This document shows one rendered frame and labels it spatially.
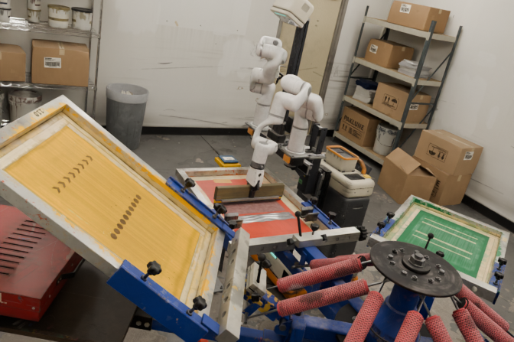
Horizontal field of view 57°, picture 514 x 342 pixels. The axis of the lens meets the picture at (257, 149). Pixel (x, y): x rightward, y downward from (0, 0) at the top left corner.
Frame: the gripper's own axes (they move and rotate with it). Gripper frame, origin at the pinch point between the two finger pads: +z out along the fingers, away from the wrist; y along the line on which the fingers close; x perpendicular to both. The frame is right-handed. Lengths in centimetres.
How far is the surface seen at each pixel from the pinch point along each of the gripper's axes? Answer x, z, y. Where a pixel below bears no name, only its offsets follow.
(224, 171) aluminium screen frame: 0.1, 2.1, 32.2
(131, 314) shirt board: 79, 12, -68
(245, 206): 4.0, 5.9, -5.0
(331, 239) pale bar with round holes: -17, -2, -51
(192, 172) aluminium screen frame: 20.1, 3.9, 32.3
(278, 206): -14.8, 4.6, -7.7
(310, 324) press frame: 26, 2, -96
